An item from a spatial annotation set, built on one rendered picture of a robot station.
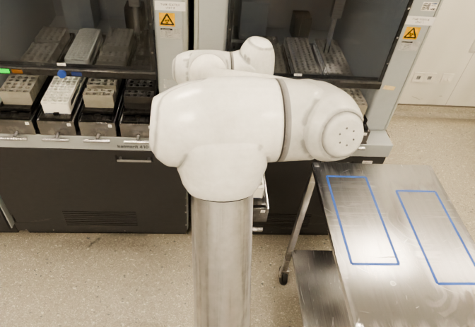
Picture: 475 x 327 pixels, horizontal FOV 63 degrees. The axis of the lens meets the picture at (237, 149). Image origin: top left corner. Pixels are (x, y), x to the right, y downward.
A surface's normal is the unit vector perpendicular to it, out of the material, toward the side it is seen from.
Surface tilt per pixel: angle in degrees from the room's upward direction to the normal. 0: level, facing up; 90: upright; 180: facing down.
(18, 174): 90
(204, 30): 90
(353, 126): 70
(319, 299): 0
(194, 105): 31
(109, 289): 0
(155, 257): 0
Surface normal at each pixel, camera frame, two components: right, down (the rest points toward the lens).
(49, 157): 0.04, 0.69
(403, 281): 0.08, -0.73
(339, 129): 0.36, 0.36
